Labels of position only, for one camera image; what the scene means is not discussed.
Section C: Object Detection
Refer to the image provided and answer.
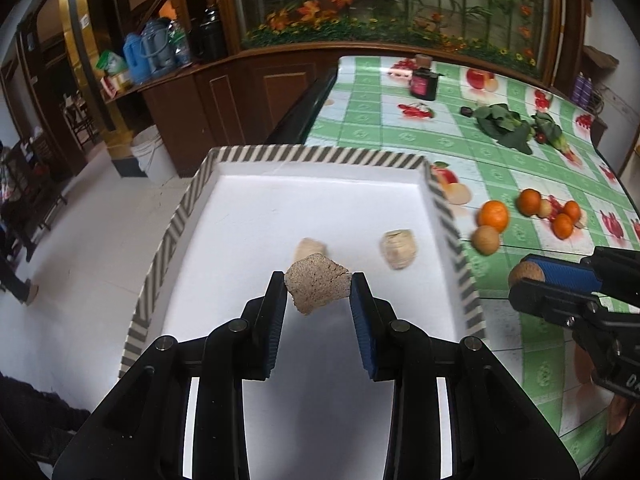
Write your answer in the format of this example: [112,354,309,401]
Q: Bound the beige ridged round block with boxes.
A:
[293,237,326,262]

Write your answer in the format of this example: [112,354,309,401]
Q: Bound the wooden cabinet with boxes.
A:
[104,41,346,179]

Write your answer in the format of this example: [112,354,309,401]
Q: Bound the green leafy vegetable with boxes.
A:
[473,103,534,155]

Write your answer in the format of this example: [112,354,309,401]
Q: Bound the white bucket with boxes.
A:
[130,125,177,185]

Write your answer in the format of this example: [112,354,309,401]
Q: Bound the green snack bag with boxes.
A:
[96,50,134,99]

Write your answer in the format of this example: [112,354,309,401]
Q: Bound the orange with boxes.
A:
[562,200,582,223]
[515,188,541,217]
[476,200,510,233]
[551,212,575,240]

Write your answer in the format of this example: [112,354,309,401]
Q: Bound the green bok choy right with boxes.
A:
[532,112,570,155]

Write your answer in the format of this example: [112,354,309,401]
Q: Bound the black pink-label jar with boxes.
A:
[409,67,440,101]

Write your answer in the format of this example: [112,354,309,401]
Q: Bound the tan round longan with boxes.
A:
[537,198,553,219]

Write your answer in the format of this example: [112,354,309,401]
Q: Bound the green fruit-print tablecloth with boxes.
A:
[309,56,639,470]

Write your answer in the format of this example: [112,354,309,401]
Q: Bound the purple bottles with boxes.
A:
[570,72,592,110]

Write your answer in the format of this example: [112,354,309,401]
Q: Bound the speckled pink sponge block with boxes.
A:
[284,254,352,315]

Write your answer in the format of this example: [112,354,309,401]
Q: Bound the dark brown round fruit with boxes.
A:
[508,260,546,287]

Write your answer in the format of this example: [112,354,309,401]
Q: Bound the pale ridged block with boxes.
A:
[381,230,418,270]

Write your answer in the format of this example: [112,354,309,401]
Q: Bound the flower garden mural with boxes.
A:
[235,0,549,77]

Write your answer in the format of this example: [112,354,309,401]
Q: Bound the blue water jug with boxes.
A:
[122,32,151,86]

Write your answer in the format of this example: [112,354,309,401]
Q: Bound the grey-blue thermos jug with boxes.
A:
[141,20,177,79]

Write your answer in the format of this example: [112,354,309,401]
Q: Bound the white striped-rim tray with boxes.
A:
[122,145,486,479]

